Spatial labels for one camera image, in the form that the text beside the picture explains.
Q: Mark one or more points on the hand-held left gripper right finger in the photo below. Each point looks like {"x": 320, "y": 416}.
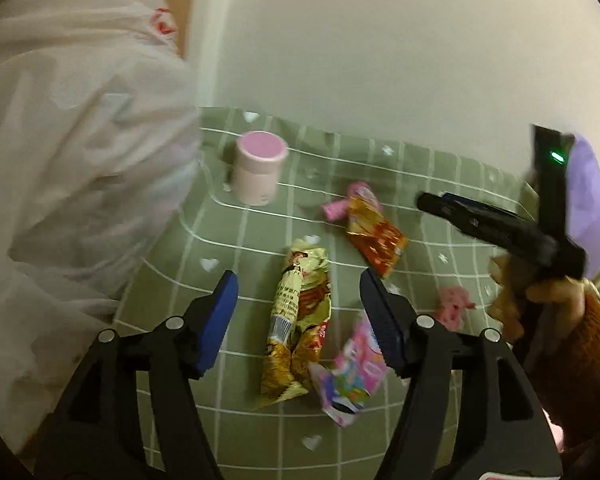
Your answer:
{"x": 382, "y": 325}

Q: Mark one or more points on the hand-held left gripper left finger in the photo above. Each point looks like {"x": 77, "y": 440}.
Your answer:
{"x": 220, "y": 320}

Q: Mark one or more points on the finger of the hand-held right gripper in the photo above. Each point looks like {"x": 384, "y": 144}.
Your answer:
{"x": 490, "y": 208}
{"x": 460, "y": 220}

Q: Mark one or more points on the yellow snack wrapper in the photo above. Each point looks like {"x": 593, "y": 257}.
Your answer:
{"x": 295, "y": 310}

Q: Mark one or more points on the white plastic bag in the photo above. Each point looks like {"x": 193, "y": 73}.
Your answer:
{"x": 80, "y": 135}

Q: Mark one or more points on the person's right hand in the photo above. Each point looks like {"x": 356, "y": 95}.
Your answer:
{"x": 555, "y": 292}

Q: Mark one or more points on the purple cloth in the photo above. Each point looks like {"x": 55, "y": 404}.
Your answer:
{"x": 587, "y": 195}

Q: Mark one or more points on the colourful pink cartoon wrapper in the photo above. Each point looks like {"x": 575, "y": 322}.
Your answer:
{"x": 355, "y": 375}

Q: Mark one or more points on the crumpled pink wrapper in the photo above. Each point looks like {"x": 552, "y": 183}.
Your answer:
{"x": 452, "y": 307}

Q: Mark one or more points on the green checked bed sheet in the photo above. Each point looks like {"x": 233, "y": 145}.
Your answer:
{"x": 230, "y": 240}

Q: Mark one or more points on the orange red snack wrapper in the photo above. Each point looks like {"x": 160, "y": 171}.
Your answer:
{"x": 377, "y": 235}

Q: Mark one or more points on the pink snack packet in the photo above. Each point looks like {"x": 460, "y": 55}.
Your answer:
{"x": 365, "y": 192}

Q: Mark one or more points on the small pink rolled wrapper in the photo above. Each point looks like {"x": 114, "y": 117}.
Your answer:
{"x": 335, "y": 210}

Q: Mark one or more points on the pink cylindrical cup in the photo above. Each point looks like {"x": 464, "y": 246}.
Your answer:
{"x": 257, "y": 170}

